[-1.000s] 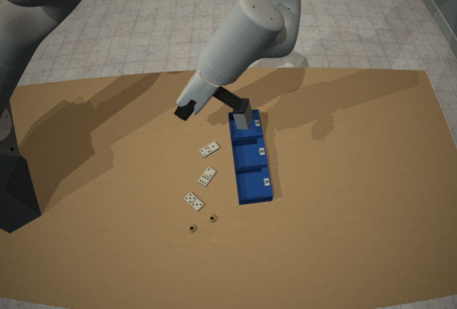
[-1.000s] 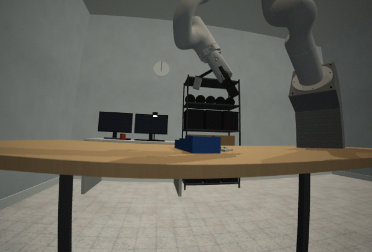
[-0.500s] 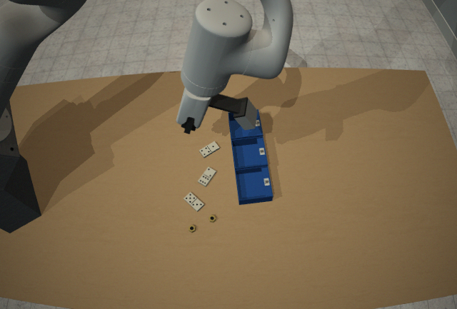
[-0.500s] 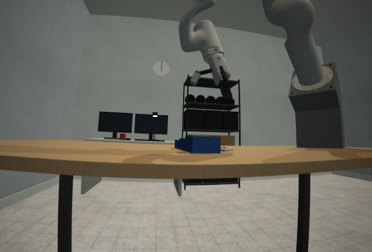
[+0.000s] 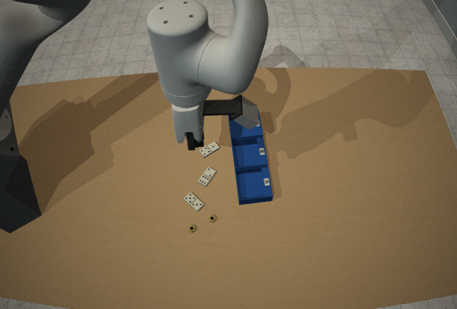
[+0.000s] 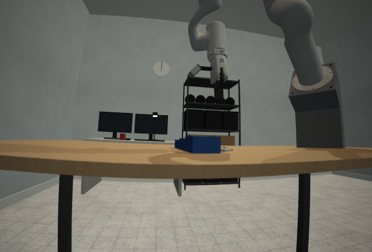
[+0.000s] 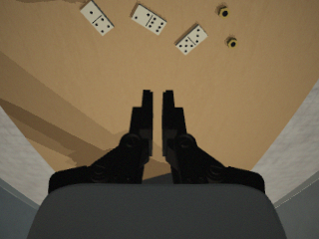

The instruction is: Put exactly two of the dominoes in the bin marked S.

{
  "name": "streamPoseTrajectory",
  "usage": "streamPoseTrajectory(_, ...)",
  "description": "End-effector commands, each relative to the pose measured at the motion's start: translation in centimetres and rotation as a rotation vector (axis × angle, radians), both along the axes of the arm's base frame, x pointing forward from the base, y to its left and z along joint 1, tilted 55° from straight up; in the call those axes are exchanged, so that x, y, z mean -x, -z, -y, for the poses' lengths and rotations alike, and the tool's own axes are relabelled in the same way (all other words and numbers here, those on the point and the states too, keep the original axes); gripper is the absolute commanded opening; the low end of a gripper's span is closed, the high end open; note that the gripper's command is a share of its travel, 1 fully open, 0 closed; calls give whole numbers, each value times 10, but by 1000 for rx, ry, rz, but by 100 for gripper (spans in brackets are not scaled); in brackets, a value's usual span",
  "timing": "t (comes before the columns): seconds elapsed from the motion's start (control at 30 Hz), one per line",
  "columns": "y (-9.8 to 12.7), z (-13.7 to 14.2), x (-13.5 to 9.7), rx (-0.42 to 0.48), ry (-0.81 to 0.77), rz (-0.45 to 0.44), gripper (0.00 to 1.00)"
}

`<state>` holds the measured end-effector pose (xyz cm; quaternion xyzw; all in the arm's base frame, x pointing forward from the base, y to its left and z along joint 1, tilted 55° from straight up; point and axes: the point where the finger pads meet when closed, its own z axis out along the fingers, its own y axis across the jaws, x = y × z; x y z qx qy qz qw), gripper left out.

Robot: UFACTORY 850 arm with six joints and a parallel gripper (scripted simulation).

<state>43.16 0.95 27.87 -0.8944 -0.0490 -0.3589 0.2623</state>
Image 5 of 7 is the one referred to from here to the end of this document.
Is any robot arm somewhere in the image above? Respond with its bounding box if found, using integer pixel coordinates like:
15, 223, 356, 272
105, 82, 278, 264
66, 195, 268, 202
0, 0, 268, 143

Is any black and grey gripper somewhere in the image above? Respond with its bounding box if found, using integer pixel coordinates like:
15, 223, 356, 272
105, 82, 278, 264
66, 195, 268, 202
170, 96, 208, 151

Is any blue rack of three bins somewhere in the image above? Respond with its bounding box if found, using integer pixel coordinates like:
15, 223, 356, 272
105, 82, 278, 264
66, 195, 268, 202
228, 112, 273, 205

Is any white domino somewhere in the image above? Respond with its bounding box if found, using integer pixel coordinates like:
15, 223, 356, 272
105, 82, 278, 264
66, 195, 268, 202
199, 141, 220, 158
198, 167, 216, 187
184, 192, 204, 212

